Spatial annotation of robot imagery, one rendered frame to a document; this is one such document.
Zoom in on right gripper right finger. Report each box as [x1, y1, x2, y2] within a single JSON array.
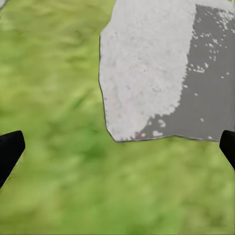
[[219, 130, 235, 169]]

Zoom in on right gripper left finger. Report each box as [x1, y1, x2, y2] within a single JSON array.
[[0, 131, 25, 188]]

